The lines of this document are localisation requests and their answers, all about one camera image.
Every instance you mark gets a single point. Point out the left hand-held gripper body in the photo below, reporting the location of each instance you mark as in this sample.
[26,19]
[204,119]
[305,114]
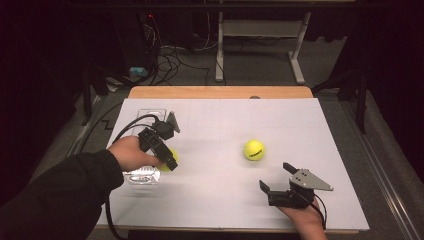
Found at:
[150,138]

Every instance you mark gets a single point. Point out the yellow tennis ball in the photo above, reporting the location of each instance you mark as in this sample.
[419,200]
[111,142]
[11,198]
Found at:
[175,156]
[254,150]

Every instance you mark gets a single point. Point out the person's right hand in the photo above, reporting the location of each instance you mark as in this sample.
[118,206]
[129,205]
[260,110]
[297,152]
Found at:
[303,216]

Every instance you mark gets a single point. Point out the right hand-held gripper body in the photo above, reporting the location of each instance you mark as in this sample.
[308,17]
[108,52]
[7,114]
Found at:
[310,181]

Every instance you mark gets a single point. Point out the white board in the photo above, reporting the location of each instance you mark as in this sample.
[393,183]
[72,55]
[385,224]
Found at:
[226,193]

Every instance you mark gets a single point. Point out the aluminium rail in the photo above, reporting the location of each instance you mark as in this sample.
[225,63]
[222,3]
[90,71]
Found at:
[383,186]
[85,130]

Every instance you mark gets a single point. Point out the white metal desk frame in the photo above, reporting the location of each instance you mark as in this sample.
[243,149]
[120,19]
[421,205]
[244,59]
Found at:
[260,28]

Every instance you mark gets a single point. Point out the black computer tower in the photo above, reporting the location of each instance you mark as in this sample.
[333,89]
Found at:
[133,40]

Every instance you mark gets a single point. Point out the small teal object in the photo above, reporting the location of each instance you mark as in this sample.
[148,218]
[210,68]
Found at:
[138,71]

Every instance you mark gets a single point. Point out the black stand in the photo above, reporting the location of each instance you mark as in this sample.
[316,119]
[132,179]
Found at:
[361,106]
[87,100]

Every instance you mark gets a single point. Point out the person's left hand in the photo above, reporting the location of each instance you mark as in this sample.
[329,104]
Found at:
[128,155]

